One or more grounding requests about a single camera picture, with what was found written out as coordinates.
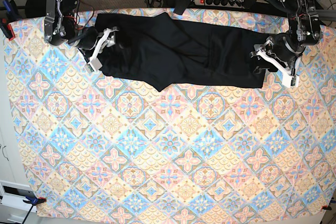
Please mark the patterned tablecloth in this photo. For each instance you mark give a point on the patterned tablecloth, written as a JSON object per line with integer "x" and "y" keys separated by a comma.
{"x": 117, "y": 151}

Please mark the white cabinet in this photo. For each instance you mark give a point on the white cabinet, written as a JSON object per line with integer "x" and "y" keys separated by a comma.
{"x": 12, "y": 170}

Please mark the black round stand base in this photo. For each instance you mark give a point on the black round stand base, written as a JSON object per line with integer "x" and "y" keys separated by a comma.
{"x": 35, "y": 8}

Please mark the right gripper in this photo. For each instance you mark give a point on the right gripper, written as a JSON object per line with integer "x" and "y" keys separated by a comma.
{"x": 88, "y": 38}

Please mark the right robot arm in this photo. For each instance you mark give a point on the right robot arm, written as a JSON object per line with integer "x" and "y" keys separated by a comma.
{"x": 61, "y": 25}

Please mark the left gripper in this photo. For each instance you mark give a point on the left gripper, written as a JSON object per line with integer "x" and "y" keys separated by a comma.
{"x": 281, "y": 54}

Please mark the blue clamp top left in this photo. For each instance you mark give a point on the blue clamp top left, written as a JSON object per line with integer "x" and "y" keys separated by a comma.
{"x": 6, "y": 27}

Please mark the blue clamp bottom left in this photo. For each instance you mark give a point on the blue clamp bottom left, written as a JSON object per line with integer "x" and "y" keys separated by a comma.
{"x": 33, "y": 201}

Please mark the orange clamp bottom right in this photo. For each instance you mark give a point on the orange clamp bottom right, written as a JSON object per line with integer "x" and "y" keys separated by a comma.
{"x": 326, "y": 208}

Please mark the black T-shirt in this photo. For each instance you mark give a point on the black T-shirt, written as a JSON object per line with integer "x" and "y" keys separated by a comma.
{"x": 162, "y": 51}

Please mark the blue clamp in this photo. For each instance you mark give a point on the blue clamp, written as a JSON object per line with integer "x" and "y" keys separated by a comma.
{"x": 6, "y": 27}
{"x": 33, "y": 201}

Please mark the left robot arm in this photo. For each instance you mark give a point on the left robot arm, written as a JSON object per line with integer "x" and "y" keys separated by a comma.
{"x": 303, "y": 20}

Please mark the white power strip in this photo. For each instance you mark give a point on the white power strip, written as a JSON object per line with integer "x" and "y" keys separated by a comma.
{"x": 219, "y": 3}

